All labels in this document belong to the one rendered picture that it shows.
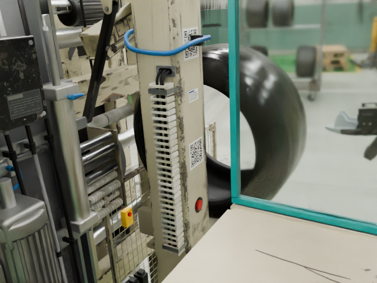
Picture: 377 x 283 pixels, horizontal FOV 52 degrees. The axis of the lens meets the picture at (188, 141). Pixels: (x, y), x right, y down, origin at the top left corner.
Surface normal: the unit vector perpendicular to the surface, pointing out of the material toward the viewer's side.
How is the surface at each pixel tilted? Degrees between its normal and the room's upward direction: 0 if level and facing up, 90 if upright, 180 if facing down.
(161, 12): 90
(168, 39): 90
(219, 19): 90
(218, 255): 0
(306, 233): 0
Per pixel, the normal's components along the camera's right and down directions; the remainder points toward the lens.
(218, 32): -0.31, 0.33
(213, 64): -0.22, -0.44
